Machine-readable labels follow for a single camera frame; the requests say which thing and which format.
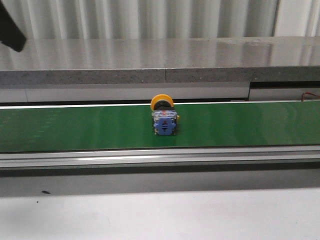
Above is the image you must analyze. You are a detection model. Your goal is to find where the yellow push button switch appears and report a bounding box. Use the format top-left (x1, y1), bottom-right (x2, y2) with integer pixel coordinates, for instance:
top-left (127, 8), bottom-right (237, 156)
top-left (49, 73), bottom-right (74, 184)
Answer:
top-left (150, 94), bottom-right (180, 136)

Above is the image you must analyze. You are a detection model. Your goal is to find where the grey stone counter ledge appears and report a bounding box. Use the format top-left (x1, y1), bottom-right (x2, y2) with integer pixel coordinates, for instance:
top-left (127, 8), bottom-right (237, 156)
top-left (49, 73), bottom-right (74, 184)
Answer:
top-left (0, 37), bottom-right (320, 86)

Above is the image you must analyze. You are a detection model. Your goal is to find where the green conveyor belt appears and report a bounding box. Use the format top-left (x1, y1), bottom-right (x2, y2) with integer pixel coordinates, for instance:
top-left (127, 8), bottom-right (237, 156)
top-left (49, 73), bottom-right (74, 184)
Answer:
top-left (0, 101), bottom-right (320, 153)

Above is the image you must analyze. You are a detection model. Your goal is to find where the aluminium conveyor frame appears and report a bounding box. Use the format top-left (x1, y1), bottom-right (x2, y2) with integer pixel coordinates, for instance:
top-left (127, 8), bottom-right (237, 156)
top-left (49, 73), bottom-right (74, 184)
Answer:
top-left (0, 104), bottom-right (320, 177)

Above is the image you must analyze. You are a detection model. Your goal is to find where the red orange wire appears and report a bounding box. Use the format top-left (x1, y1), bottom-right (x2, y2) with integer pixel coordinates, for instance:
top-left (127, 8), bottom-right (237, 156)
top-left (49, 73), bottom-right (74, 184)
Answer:
top-left (299, 91), bottom-right (320, 102)

